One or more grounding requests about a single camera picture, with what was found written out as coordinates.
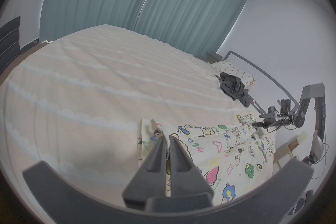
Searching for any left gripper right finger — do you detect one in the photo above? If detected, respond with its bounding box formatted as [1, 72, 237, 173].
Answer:
[169, 135, 215, 203]

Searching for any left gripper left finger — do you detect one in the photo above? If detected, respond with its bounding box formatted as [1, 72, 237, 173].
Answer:
[123, 136, 167, 209]

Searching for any white printed pyjama top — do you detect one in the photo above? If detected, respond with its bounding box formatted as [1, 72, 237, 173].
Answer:
[136, 113, 277, 205]

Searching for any dark grey garment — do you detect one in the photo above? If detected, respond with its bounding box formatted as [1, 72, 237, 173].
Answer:
[215, 72, 253, 108]

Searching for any white printed pillow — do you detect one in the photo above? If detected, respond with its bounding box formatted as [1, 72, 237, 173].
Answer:
[212, 60, 257, 87]

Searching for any grey bedside table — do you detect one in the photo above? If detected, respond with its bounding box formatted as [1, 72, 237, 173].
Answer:
[197, 52, 224, 64]

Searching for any bed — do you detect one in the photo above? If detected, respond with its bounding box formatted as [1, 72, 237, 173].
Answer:
[0, 24, 300, 208]

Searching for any black chair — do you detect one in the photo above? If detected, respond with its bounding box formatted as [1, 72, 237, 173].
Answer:
[0, 16, 22, 74]

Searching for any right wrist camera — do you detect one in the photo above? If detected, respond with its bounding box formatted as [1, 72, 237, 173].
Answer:
[280, 99, 292, 113]

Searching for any black cable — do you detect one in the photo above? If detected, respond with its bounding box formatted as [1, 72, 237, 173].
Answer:
[312, 142, 329, 179]

